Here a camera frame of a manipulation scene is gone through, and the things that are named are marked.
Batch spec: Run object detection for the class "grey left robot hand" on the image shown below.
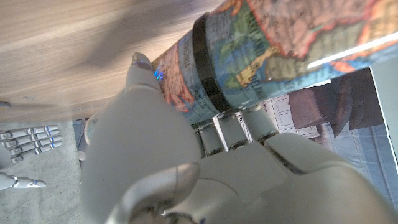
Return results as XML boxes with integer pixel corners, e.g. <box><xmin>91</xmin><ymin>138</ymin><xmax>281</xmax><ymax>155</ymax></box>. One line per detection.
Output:
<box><xmin>79</xmin><ymin>52</ymin><xmax>398</xmax><ymax>224</ymax></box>

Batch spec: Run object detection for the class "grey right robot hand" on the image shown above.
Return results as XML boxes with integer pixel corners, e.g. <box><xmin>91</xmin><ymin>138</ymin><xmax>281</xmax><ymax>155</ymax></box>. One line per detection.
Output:
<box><xmin>0</xmin><ymin>124</ymin><xmax>63</xmax><ymax>191</ymax></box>

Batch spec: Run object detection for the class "paper map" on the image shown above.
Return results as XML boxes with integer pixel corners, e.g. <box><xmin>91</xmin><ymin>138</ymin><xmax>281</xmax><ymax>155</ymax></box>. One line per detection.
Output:
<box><xmin>151</xmin><ymin>0</ymin><xmax>398</xmax><ymax>125</ymax></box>

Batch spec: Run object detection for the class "black band around map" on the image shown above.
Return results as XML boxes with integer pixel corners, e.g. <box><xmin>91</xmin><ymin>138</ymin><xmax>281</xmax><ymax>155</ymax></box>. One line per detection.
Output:
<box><xmin>192</xmin><ymin>12</ymin><xmax>233</xmax><ymax>113</ymax></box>

